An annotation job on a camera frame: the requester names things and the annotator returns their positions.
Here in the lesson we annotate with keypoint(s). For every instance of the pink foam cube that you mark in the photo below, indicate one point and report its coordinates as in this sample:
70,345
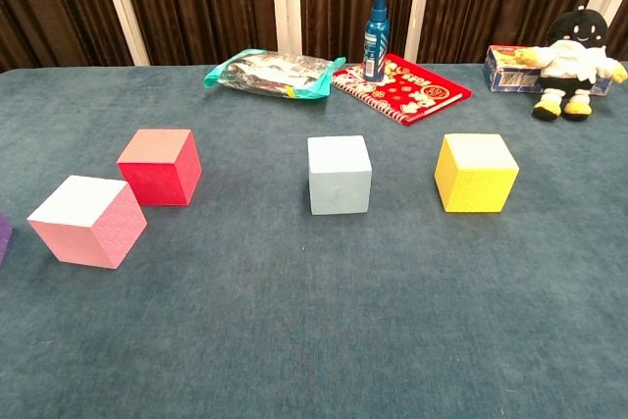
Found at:
83,232

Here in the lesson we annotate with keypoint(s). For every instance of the teal snack packet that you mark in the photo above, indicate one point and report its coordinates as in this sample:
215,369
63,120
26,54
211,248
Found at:
275,73

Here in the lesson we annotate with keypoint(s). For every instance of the light blue foam cube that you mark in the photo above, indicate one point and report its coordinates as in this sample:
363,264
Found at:
338,183

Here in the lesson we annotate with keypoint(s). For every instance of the red foam cube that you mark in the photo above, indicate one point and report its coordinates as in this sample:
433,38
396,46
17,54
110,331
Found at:
162,178

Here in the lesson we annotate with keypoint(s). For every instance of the red spiral notebook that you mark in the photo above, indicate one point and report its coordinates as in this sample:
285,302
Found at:
422,92

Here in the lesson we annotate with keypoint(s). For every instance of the blue spray bottle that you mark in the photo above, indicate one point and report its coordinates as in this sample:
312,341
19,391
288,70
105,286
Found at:
375,46

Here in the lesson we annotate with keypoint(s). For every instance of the yellow foam cube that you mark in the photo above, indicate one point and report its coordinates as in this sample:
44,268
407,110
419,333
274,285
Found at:
476,183

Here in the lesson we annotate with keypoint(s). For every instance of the purple foam cube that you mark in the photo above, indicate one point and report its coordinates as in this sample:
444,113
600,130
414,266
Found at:
4,240

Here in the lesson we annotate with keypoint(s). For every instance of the teal felt table cover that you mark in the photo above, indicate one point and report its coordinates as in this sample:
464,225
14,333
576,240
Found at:
314,316

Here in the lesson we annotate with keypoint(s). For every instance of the blue and orange carton box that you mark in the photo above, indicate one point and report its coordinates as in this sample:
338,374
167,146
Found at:
510,75

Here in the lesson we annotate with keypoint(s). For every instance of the black plush doll white shirt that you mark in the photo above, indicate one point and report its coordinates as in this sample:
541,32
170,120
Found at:
574,61

